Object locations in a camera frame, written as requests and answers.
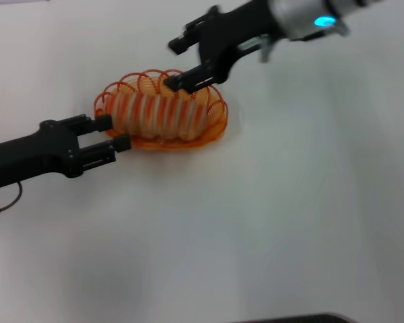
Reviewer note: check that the striped orange bread loaf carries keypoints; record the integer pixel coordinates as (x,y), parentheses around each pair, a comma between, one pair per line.
(155,112)

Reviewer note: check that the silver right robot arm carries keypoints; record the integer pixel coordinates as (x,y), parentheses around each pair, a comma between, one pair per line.
(299,15)

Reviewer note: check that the dark rounded object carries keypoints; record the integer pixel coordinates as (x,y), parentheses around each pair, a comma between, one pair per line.
(296,318)

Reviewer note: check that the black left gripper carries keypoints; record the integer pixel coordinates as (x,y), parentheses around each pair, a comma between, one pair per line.
(30,154)

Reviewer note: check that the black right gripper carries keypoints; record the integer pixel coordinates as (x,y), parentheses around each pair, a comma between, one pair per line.
(232,37)

